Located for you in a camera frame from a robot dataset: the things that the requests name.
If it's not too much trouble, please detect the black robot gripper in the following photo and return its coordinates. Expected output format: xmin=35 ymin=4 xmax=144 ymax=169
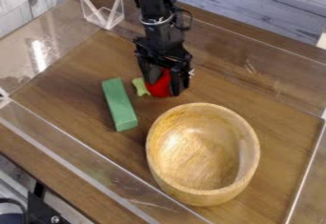
xmin=134 ymin=19 xmax=193 ymax=96

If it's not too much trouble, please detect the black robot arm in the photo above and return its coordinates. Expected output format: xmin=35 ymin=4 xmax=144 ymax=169
xmin=134 ymin=0 xmax=194 ymax=97

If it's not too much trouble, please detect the clear acrylic corner bracket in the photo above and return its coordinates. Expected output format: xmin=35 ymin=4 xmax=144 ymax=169
xmin=81 ymin=0 xmax=125 ymax=30

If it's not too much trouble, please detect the green rectangular block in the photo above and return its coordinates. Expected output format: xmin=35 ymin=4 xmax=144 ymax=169
xmin=102 ymin=78 xmax=138 ymax=132

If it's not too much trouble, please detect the black clamp with cable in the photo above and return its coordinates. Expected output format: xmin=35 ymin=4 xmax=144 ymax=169
xmin=0 ymin=183 xmax=71 ymax=224

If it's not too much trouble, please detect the red plush strawberry toy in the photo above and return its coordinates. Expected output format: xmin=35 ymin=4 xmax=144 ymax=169
xmin=133 ymin=70 xmax=173 ymax=98

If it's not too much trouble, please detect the wooden bowl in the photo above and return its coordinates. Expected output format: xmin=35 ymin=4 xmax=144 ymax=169
xmin=146 ymin=103 xmax=261 ymax=206

